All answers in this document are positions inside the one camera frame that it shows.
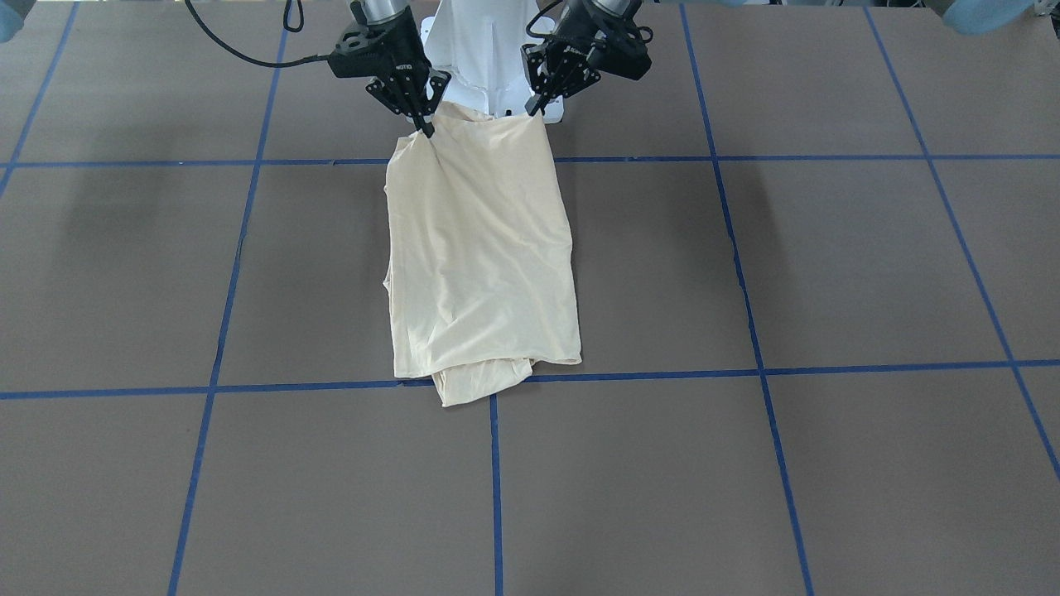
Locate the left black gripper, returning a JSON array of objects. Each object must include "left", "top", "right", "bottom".
[{"left": 522, "top": 43, "right": 601, "bottom": 117}]

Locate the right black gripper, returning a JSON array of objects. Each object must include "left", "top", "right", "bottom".
[{"left": 366, "top": 68, "right": 451, "bottom": 138}]

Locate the cream long-sleeve printed shirt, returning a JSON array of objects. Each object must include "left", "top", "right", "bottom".
[{"left": 383, "top": 101, "right": 582, "bottom": 407}]

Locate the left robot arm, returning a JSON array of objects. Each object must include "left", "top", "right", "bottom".
[{"left": 520, "top": 1, "right": 653, "bottom": 116}]

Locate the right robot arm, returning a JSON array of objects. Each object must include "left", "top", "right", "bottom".
[{"left": 351, "top": 1, "right": 451, "bottom": 138}]

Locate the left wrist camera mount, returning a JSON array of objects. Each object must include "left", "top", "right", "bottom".
[{"left": 545, "top": 1, "right": 653, "bottom": 80}]

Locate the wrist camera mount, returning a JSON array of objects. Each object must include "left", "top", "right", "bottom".
[
  {"left": 326, "top": 11, "right": 431, "bottom": 78},
  {"left": 545, "top": 1, "right": 653, "bottom": 80}
]

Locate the white camera post base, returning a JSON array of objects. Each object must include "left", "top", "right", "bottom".
[{"left": 420, "top": 1, "right": 540, "bottom": 118}]

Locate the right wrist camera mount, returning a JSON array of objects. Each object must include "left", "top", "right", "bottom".
[{"left": 326, "top": 11, "right": 431, "bottom": 78}]

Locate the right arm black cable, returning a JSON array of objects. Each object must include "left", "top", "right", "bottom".
[{"left": 184, "top": 0, "right": 332, "bottom": 69}]

